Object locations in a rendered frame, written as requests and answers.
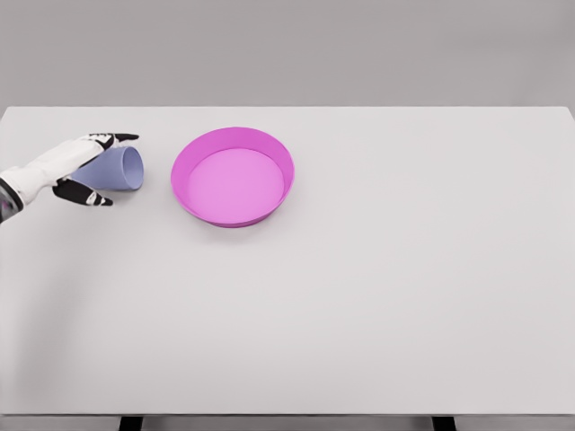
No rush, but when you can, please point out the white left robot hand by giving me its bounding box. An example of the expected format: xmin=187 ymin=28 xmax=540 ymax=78
xmin=29 ymin=132 xmax=140 ymax=207

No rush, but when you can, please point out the lavender blue cup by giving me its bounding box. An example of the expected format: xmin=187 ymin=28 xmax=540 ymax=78
xmin=69 ymin=145 xmax=146 ymax=193

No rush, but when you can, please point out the pink round plate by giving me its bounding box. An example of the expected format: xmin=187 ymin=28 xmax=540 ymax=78
xmin=170 ymin=126 xmax=297 ymax=230

